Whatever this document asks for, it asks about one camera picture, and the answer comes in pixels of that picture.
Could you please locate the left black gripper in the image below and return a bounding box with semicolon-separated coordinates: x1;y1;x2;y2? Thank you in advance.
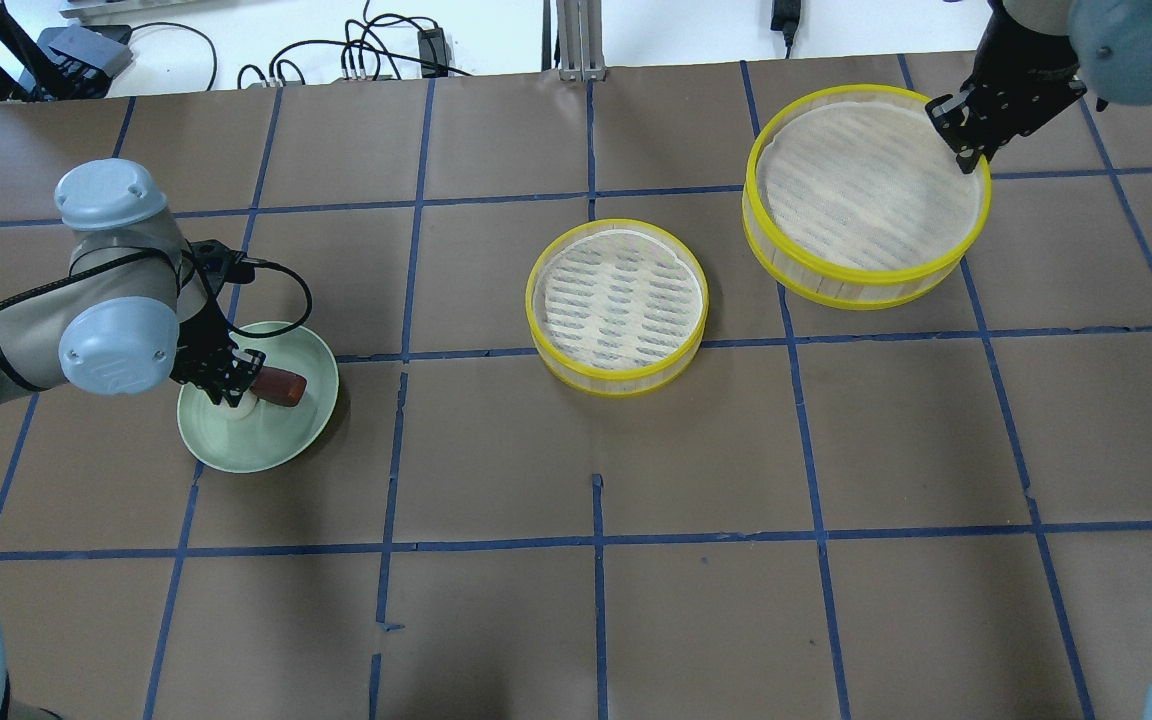
172;240;265;407

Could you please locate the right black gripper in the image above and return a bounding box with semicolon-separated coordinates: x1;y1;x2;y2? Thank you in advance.
925;1;1087;176

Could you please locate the white steamed bun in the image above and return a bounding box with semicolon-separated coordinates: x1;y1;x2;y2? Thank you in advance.
227;392;259;419

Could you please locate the yellow steamer layer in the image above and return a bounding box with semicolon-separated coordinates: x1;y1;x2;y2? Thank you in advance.
524;219;710;397
741;85;993;311

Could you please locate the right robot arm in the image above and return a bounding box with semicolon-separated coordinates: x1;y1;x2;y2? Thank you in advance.
925;1;1152;174

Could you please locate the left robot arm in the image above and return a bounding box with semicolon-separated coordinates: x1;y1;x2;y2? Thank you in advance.
0;158;266;406

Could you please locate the brown bun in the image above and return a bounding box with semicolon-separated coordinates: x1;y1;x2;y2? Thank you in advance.
250;366;308;407

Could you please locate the pale green plate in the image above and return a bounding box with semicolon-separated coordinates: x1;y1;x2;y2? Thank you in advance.
177;323;340;473

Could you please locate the black camera stand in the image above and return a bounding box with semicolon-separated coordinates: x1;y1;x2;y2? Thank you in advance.
0;1;132;103

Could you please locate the aluminium frame post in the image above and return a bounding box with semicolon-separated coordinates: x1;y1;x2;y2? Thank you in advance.
554;0;607;82

